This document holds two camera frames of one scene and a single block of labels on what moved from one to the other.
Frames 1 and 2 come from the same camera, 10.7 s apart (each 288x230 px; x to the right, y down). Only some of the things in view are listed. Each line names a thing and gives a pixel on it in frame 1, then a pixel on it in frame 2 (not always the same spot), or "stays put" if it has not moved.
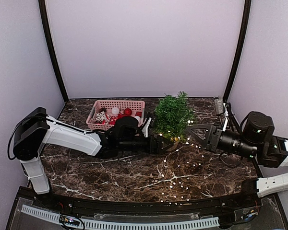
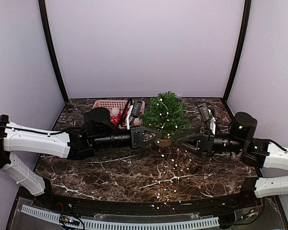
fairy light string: (188, 153) → (181, 161)
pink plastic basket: (105, 112) stays put
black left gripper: (160, 139) → (137, 139)
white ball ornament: (115, 110) stays put
